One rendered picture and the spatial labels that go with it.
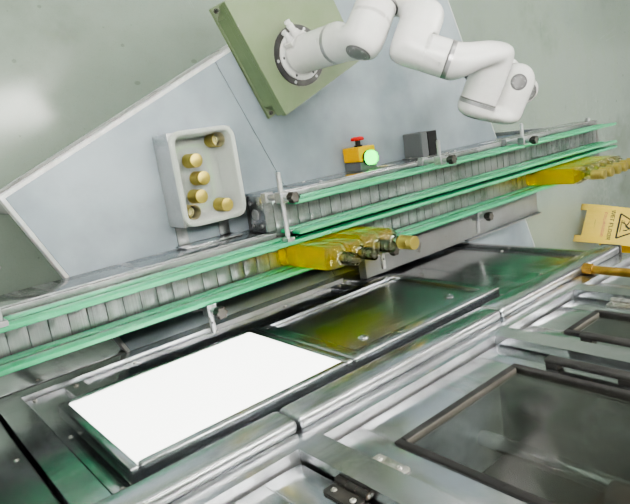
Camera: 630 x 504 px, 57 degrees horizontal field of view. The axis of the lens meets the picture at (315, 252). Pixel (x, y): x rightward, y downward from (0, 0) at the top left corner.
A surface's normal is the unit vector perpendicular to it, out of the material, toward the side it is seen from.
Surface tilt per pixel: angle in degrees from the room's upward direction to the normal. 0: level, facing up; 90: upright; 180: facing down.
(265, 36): 4
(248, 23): 4
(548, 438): 90
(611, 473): 90
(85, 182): 0
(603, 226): 77
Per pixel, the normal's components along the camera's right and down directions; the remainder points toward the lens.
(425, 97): 0.64, 0.07
